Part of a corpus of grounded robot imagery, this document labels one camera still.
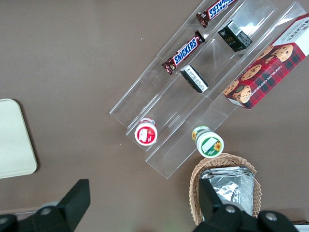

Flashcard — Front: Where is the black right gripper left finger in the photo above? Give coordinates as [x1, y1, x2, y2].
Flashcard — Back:
[31, 178, 91, 232]

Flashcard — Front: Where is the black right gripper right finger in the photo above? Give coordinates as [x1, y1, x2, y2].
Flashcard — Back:
[193, 177, 256, 232]

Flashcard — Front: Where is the light wicker basket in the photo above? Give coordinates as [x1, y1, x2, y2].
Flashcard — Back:
[188, 152, 262, 227]

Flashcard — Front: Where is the silver foil tray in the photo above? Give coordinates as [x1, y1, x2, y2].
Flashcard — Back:
[199, 166, 257, 217]

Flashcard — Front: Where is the beige plastic tray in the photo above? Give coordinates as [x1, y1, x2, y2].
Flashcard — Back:
[0, 98, 38, 179]

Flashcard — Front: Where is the green lid white cup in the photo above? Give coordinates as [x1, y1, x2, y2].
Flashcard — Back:
[191, 125, 225, 158]

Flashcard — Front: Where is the red lid white cup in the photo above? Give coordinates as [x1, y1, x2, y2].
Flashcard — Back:
[134, 117, 159, 146]

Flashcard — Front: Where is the clear acrylic tiered stand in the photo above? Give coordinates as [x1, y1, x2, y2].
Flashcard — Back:
[109, 0, 309, 179]

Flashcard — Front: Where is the small black carton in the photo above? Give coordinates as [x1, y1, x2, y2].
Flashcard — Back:
[217, 20, 253, 53]
[180, 64, 209, 94]

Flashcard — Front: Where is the red tartan cookie box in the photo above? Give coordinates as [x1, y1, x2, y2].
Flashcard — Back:
[222, 13, 309, 110]

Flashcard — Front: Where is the Snickers chocolate bar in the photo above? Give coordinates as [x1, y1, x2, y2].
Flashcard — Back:
[196, 0, 239, 29]
[161, 30, 206, 75]

